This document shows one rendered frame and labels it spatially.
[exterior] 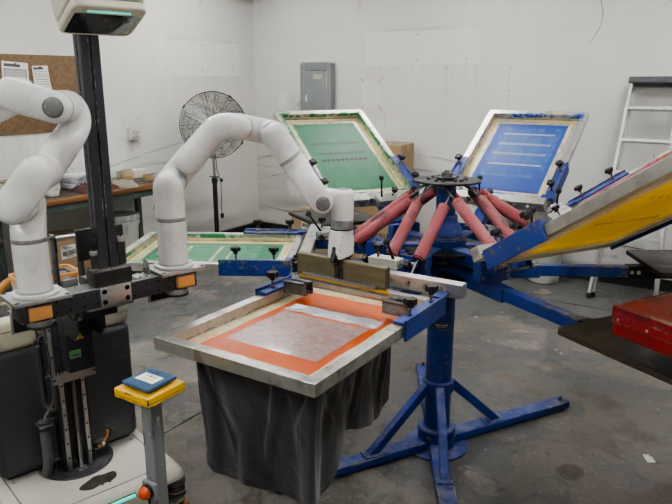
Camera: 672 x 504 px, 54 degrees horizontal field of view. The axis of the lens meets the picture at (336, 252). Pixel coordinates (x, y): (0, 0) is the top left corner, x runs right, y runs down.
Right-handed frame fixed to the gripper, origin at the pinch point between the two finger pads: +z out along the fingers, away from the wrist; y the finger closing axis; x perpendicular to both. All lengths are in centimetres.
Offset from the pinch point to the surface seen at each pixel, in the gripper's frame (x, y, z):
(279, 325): -8.8, 23.5, 14.2
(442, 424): 12, -69, 86
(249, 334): -11.9, 34.9, 14.3
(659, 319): 99, -5, -2
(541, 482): 54, -84, 108
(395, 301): 21.5, 0.7, 6.4
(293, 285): -20.4, 0.2, 8.6
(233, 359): 2, 58, 11
